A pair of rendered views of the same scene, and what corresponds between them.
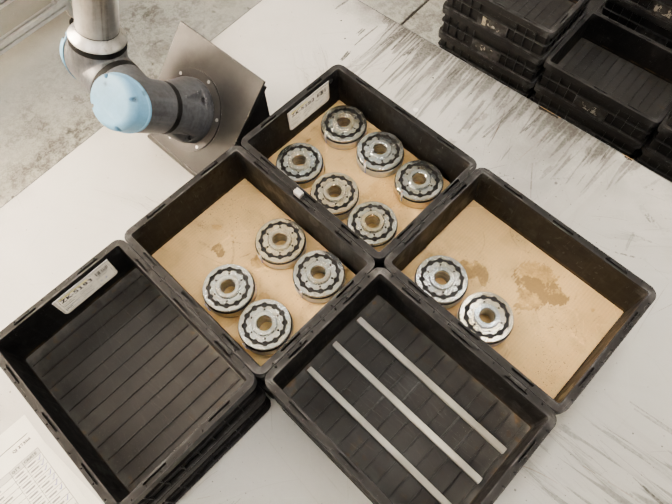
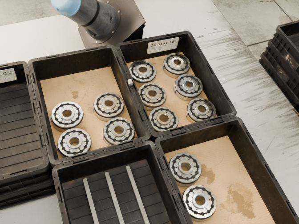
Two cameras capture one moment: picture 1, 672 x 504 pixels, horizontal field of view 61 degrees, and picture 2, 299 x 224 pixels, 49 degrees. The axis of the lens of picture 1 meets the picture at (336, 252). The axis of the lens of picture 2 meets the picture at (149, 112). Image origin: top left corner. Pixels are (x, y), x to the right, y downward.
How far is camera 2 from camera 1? 0.19 m
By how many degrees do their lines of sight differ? 10
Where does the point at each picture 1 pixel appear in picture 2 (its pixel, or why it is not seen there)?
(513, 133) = (272, 115)
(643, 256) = not seen: outside the picture
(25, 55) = not seen: outside the picture
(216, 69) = (125, 6)
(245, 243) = (90, 98)
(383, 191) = (179, 107)
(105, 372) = not seen: outside the picture
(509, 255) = (232, 175)
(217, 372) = (35, 155)
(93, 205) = (31, 48)
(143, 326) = (13, 113)
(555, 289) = (249, 207)
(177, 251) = (54, 85)
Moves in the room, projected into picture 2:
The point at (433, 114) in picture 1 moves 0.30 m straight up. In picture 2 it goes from (232, 86) to (258, 34)
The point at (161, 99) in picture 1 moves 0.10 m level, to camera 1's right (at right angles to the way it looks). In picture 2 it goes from (87, 6) to (112, 14)
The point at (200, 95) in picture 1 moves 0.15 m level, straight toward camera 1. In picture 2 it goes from (110, 15) to (104, 42)
